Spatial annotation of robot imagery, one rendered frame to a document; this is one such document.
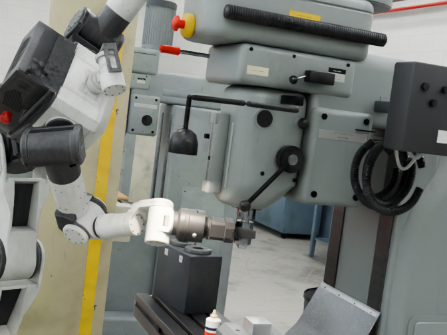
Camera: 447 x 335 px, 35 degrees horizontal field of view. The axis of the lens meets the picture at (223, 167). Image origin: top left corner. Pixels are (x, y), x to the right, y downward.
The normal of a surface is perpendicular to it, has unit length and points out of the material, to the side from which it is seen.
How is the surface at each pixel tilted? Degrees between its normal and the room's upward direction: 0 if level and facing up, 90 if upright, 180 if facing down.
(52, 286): 90
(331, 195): 90
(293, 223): 90
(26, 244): 81
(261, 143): 90
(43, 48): 58
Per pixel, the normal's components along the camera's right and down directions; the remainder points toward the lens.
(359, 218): -0.92, -0.08
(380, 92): 0.38, 0.12
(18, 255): 0.70, -0.02
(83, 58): 0.65, -0.40
